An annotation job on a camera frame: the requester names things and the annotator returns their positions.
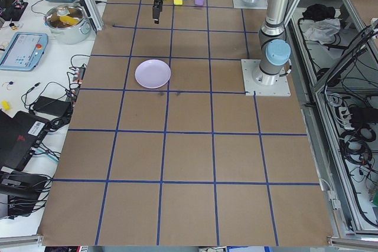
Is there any purple plate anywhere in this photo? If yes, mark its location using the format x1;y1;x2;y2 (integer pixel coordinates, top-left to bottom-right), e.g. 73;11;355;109
135;59;172;89

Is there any steel pot with glass lid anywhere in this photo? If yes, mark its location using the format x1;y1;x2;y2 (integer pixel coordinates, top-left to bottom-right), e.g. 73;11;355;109
44;3;91;45

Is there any black hub with red plugs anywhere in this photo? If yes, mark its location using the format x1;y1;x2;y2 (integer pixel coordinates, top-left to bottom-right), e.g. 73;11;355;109
68;65;87;87

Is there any small circuit board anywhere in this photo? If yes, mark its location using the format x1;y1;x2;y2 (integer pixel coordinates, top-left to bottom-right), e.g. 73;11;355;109
11;0;29;11

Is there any black power adapter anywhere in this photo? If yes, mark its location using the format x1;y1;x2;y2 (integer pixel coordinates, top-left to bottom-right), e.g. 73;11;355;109
32;96;72;116

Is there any large blue-edged teach pendant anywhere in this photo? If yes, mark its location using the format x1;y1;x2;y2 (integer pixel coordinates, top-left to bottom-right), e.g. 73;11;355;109
0;32;49;72

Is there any black crumpled cloth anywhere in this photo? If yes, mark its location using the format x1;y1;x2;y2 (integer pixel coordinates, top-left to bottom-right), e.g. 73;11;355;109
302;3;337;20

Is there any white crumpled cloth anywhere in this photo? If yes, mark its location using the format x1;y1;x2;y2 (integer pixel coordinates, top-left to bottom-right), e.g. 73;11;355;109
304;18;343;47

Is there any black laptop with red logo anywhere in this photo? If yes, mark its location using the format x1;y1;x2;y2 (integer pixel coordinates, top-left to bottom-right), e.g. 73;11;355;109
0;109;50;172

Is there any white power strip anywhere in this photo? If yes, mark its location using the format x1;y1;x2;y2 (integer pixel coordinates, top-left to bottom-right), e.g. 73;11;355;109
336;106;354;130

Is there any black electronics box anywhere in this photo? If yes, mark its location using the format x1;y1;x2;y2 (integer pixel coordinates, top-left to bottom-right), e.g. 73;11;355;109
0;171;50;217

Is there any short aluminium bar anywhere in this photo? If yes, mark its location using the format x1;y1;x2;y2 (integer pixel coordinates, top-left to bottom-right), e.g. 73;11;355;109
326;235;378;248
0;233;45;247

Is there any aluminium frame post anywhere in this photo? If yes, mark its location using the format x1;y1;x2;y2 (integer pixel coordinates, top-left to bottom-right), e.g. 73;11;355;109
65;0;105;31

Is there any black looped cable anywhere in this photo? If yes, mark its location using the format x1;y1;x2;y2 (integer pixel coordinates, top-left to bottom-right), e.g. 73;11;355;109
70;54;92;71

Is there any V-shaped metal bar frame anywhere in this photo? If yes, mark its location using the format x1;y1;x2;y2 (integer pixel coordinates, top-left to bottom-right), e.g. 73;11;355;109
285;0;378;247

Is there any black coiled cable bundle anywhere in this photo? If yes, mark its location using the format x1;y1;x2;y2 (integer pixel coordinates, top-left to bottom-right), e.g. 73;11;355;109
338;127;376;166

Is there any grey metal bracket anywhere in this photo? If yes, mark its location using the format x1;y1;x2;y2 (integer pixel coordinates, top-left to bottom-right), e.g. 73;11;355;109
326;189;340;210

